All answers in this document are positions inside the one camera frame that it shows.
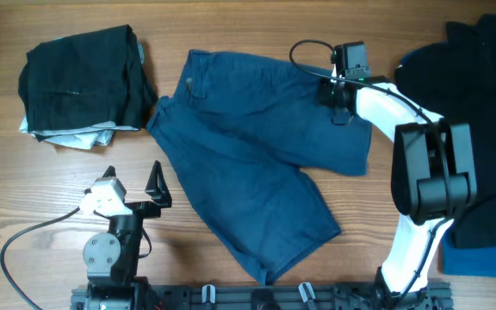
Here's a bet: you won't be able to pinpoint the blue denim shorts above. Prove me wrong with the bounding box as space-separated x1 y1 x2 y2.
146 50 372 285

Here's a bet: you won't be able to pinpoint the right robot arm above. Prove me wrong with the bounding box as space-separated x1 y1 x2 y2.
318 41 477 309

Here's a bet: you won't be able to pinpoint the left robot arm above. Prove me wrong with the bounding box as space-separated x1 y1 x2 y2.
71 161 172 310

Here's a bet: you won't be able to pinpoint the black folded garment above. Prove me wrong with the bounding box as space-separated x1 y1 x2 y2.
18 25 157 134

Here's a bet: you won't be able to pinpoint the black polo shirt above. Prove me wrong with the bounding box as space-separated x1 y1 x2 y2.
394 15 496 249

